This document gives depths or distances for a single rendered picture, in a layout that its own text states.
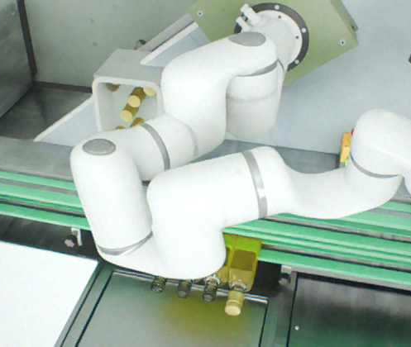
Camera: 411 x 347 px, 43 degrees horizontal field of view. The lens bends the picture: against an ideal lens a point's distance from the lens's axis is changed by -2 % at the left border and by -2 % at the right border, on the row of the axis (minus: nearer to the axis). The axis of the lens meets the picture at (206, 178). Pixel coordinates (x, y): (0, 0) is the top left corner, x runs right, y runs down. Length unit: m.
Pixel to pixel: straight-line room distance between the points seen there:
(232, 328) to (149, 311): 0.20
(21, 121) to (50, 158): 0.63
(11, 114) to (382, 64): 1.45
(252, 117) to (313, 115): 0.47
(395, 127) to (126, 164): 0.33
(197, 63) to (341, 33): 0.42
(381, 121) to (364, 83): 0.60
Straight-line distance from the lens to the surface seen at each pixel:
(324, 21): 1.11
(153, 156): 0.75
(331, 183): 0.74
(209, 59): 0.78
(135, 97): 1.31
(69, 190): 1.43
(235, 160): 0.63
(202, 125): 0.78
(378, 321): 1.42
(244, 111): 0.85
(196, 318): 1.31
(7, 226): 1.66
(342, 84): 1.27
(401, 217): 1.24
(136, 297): 1.36
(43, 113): 2.16
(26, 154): 1.56
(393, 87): 1.27
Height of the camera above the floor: 1.88
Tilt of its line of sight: 50 degrees down
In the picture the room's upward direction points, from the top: 159 degrees counter-clockwise
